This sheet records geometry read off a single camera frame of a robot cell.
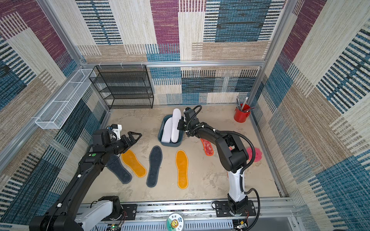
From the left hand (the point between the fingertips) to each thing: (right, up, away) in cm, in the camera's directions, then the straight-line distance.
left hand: (138, 138), depth 79 cm
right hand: (+23, +6, +19) cm, 30 cm away
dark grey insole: (-17, -17, +10) cm, 26 cm away
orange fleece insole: (+24, -17, +11) cm, 31 cm away
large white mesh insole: (+12, -2, +22) cm, 25 cm away
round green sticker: (+21, -35, -15) cm, 44 cm away
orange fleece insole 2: (-9, -15, +12) cm, 22 cm away
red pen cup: (+66, +16, +24) cm, 72 cm away
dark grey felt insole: (+7, -14, +13) cm, 20 cm away
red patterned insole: (+41, -9, +17) cm, 45 cm away
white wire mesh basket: (-38, +12, -8) cm, 40 cm away
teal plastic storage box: (+9, +2, +21) cm, 23 cm away
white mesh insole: (+19, +11, +22) cm, 31 cm away
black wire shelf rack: (-20, +35, +30) cm, 50 cm away
